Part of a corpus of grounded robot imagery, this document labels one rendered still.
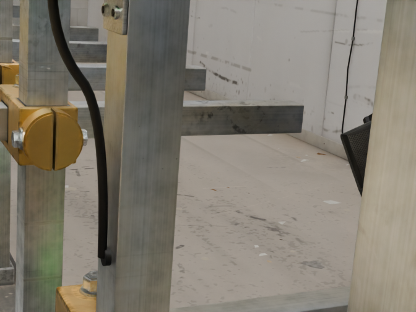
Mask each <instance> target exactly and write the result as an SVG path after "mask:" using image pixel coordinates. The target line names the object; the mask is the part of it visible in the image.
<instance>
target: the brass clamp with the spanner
mask: <svg viewBox="0 0 416 312"><path fill-rule="evenodd" d="M81 286H83V284H80V285H69V286H62V287H56V301H55V312H96V302H97V298H96V297H89V296H86V295H84V294H82V293H81V292H80V288H81Z"/></svg>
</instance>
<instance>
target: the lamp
mask: <svg viewBox="0 0 416 312"><path fill-rule="evenodd" d="M48 12H49V17H50V23H51V29H52V32H53V36H54V40H55V42H56V46H57V48H58V51H59V53H60V55H61V57H62V60H63V62H64V64H65V65H66V67H67V69H68V71H69V72H70V74H71V76H72V77H73V78H74V80H75V81H76V82H77V84H78V85H79V87H80V88H81V90H82V92H83V94H84V96H85V99H86V101H87V105H88V108H89V111H90V117H91V120H92V126H93V134H94V139H95V148H96V158H97V175H98V258H100V259H101V262H102V265H103V266H110V265H111V250H110V248H109V247H107V238H108V183H107V167H106V150H105V139H104V133H103V125H102V119H101V116H100V110H99V107H98V103H97V99H96V97H95V94H94V92H93V90H92V87H91V85H90V83H89V81H88V80H87V79H86V77H85V76H84V75H83V73H82V72H81V70H80V69H79V67H78V66H77V64H76V62H75V61H74V58H73V57H72V54H71V52H70V50H69V48H68V45H67V42H66V39H65V37H64V32H63V28H62V25H61V19H60V14H59V6H58V0H48ZM102 16H103V28H104V29H107V30H109V31H112V32H115V33H118V34H120V35H126V30H127V17H128V0H104V3H103V4H102Z"/></svg>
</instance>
